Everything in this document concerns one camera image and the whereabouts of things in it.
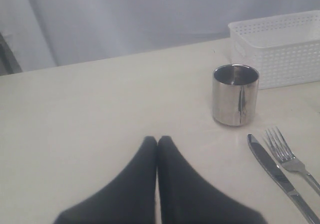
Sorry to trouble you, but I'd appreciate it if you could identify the white plastic lattice basket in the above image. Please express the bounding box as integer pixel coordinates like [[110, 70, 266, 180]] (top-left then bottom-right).
[[228, 10, 320, 89]]

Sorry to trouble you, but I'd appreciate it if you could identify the silver metal fork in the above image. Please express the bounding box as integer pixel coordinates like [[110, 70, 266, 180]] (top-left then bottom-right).
[[264, 127, 320, 195]]

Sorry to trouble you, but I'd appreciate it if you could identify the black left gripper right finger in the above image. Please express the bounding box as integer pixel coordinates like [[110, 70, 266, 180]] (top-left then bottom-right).
[[157, 136, 265, 224]]

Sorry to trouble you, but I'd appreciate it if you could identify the silver metal table knife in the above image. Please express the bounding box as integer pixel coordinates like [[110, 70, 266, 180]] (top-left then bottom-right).
[[247, 134, 320, 224]]

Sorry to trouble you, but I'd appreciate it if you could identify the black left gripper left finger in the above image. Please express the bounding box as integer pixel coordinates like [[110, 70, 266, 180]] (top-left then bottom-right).
[[55, 136, 157, 224]]

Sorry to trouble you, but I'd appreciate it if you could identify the silver foil packet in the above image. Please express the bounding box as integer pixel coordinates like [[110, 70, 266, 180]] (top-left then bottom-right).
[[212, 64, 260, 127]]

